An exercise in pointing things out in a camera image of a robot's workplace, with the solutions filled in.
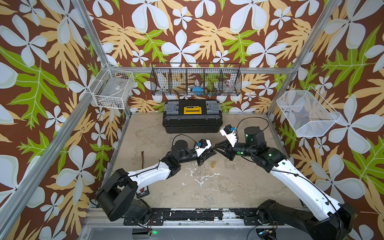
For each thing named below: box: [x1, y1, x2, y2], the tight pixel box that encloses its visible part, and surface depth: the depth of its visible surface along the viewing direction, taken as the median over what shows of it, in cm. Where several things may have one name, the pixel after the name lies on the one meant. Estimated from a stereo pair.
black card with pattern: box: [136, 185, 150, 199], surface depth 82 cm
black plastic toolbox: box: [162, 99, 223, 134], surface depth 100 cm
